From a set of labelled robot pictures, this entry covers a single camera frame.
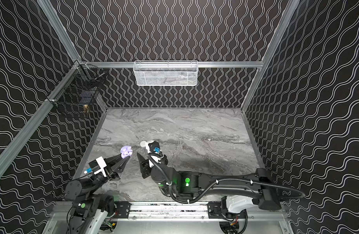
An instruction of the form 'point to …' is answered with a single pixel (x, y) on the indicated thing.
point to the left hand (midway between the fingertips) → (127, 156)
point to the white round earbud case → (143, 144)
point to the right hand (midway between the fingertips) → (142, 153)
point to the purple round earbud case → (126, 151)
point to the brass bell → (85, 107)
